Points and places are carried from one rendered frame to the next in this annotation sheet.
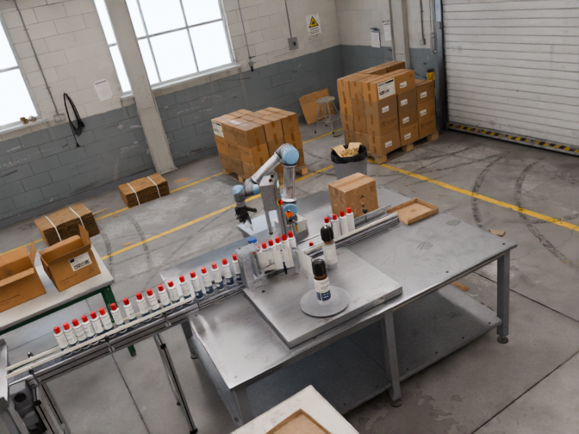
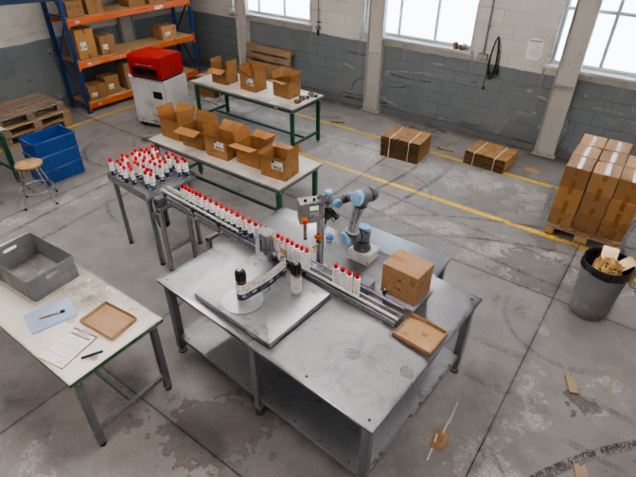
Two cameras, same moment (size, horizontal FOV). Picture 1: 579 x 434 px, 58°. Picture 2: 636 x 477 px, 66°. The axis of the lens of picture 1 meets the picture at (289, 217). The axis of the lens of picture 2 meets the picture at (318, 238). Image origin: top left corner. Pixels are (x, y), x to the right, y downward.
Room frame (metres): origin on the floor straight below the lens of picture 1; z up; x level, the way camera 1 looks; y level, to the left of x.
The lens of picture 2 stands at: (1.85, -2.76, 3.38)
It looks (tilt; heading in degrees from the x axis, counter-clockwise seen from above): 35 degrees down; 62
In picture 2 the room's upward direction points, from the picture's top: 1 degrees clockwise
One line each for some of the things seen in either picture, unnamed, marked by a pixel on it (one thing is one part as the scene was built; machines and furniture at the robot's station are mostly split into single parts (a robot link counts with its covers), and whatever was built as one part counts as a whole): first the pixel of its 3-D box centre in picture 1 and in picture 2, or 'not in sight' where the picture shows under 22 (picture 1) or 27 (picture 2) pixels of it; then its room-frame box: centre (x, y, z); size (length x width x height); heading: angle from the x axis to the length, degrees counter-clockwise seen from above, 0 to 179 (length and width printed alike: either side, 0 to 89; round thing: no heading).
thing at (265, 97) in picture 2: not in sight; (256, 111); (4.54, 4.69, 0.39); 2.20 x 0.80 x 0.78; 117
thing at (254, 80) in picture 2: not in sight; (251, 77); (4.48, 4.65, 0.97); 0.42 x 0.39 x 0.37; 24
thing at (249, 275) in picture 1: (251, 265); (266, 243); (2.97, 0.31, 1.01); 0.14 x 0.13 x 0.26; 113
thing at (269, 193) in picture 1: (270, 192); (309, 210); (3.25, 0.09, 1.38); 0.17 x 0.10 x 0.19; 168
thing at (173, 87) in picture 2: not in sight; (160, 89); (3.24, 5.82, 0.61); 0.70 x 0.60 x 1.22; 128
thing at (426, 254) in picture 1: (326, 260); (316, 290); (3.17, -0.20, 0.82); 2.10 x 1.50 x 0.02; 113
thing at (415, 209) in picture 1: (412, 210); (419, 332); (3.60, -0.96, 0.85); 0.30 x 0.26 x 0.04; 113
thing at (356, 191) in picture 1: (353, 196); (406, 276); (3.77, -0.54, 0.99); 0.30 x 0.24 x 0.27; 113
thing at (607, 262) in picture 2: (351, 158); (611, 271); (5.96, -0.88, 0.50); 0.42 x 0.41 x 0.28; 117
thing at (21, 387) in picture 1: (28, 410); (160, 211); (2.35, 1.70, 0.71); 0.15 x 0.12 x 0.34; 23
